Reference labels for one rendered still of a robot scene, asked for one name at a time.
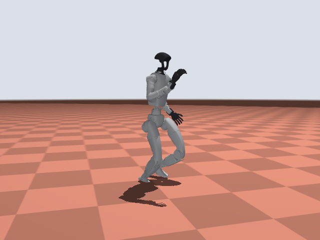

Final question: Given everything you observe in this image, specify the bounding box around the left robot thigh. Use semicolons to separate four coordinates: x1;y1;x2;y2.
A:
161;117;185;160

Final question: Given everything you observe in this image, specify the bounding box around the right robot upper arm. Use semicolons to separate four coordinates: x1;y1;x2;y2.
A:
146;74;157;103

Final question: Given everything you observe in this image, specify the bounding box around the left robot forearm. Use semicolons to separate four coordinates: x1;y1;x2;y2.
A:
162;102;172;114

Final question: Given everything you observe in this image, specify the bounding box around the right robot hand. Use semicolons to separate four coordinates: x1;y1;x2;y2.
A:
169;69;187;90

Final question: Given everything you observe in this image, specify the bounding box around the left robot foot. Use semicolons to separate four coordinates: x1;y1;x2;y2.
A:
155;168;168;178

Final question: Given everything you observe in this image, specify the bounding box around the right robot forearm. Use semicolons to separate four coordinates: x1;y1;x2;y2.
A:
147;82;175;100

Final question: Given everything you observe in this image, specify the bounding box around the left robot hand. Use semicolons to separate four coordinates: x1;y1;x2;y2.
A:
167;108;184;126

